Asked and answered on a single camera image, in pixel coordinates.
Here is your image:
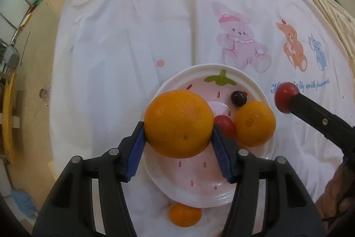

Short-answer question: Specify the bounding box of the dark purple grape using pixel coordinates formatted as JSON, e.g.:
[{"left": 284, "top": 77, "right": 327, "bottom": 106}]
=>
[{"left": 230, "top": 90, "right": 247, "bottom": 107}]

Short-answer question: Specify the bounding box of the white animal-print blanket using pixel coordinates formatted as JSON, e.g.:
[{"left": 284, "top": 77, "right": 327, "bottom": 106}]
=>
[{"left": 48, "top": 0, "right": 355, "bottom": 237}]

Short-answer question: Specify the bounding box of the large orange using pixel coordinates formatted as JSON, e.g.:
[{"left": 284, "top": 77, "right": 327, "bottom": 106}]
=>
[{"left": 143, "top": 89, "right": 215, "bottom": 159}]

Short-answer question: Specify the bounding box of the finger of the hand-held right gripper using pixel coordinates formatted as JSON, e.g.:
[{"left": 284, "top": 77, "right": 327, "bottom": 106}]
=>
[{"left": 288, "top": 93, "right": 355, "bottom": 156}]

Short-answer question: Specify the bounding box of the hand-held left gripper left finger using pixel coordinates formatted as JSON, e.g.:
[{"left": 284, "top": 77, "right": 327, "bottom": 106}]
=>
[{"left": 31, "top": 120, "right": 146, "bottom": 237}]

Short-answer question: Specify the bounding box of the pink strawberry-print plate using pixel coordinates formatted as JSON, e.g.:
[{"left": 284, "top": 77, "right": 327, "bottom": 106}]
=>
[{"left": 142, "top": 63, "right": 276, "bottom": 209}]

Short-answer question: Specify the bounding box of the mandarin orange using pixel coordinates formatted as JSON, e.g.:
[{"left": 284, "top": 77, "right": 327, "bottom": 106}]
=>
[
  {"left": 234, "top": 101, "right": 277, "bottom": 147},
  {"left": 169, "top": 203, "right": 203, "bottom": 227}
]

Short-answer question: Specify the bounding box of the white kitchen cabinet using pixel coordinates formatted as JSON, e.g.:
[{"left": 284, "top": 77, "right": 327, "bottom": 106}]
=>
[{"left": 0, "top": 0, "right": 32, "bottom": 32}]

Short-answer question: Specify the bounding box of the yellow wooden chair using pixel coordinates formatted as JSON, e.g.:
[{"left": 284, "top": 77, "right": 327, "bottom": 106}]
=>
[{"left": 0, "top": 72, "right": 22, "bottom": 165}]

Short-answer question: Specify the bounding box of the person's right hand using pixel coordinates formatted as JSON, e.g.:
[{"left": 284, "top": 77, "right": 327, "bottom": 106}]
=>
[{"left": 316, "top": 162, "right": 355, "bottom": 230}]

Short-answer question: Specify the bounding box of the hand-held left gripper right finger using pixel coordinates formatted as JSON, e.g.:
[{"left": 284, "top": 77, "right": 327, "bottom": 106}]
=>
[{"left": 212, "top": 123, "right": 328, "bottom": 237}]

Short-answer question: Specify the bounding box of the light blue cloth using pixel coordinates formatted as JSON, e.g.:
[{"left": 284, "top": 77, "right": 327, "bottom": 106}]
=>
[{"left": 10, "top": 189, "right": 38, "bottom": 219}]

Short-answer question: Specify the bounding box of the green dustpan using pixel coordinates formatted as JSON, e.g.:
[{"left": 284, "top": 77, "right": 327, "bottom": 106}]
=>
[{"left": 27, "top": 0, "right": 44, "bottom": 13}]

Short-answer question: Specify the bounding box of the red cherry tomato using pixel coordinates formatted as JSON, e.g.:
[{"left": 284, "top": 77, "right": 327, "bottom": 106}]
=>
[
  {"left": 274, "top": 82, "right": 301, "bottom": 115},
  {"left": 213, "top": 115, "right": 236, "bottom": 139}
]

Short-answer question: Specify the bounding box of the grey metal box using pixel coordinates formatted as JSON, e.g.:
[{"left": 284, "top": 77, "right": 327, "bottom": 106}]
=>
[{"left": 1, "top": 45, "right": 20, "bottom": 69}]

